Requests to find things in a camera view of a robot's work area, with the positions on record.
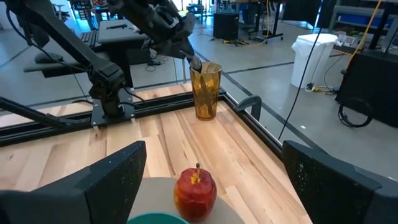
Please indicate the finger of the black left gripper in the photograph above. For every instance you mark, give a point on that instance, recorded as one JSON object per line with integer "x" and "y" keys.
{"x": 186, "y": 51}

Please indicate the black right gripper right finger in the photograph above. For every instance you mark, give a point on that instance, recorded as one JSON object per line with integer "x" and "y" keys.
{"x": 342, "y": 193}

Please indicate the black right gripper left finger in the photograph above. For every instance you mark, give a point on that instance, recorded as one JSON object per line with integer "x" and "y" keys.
{"x": 77, "y": 202}

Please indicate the amber faceted glass tumbler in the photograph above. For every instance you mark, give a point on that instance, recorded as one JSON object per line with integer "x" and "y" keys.
{"x": 205, "y": 99}

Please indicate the teal bowl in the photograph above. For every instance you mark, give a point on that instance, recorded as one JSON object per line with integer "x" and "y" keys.
{"x": 155, "y": 219}

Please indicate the red apple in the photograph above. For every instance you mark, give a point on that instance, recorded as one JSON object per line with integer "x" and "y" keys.
{"x": 195, "y": 196}

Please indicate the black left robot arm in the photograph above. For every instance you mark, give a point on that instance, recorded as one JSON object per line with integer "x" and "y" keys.
{"x": 62, "y": 34}

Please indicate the black desk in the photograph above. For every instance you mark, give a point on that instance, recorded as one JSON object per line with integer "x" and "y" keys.
{"x": 124, "y": 34}

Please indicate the black equipment box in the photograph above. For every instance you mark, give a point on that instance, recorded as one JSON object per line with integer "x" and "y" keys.
{"x": 225, "y": 26}

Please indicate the black keyboard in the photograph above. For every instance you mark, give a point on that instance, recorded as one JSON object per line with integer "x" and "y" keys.
{"x": 89, "y": 38}

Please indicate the grey round placemat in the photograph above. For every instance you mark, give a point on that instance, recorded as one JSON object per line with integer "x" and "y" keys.
{"x": 155, "y": 193}

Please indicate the white power strip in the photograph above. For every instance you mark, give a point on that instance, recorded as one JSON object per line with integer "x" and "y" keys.
{"x": 315, "y": 88}

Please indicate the black cabinet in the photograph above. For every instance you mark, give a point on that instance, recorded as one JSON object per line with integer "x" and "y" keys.
{"x": 373, "y": 87}

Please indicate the white trash bin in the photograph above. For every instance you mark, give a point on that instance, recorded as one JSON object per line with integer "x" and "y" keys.
{"x": 311, "y": 62}

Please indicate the black aluminium table frame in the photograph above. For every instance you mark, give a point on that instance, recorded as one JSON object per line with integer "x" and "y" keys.
{"x": 168, "y": 105}

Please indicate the grey metal bracket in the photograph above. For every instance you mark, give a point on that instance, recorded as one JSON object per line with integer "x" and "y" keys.
{"x": 248, "y": 101}

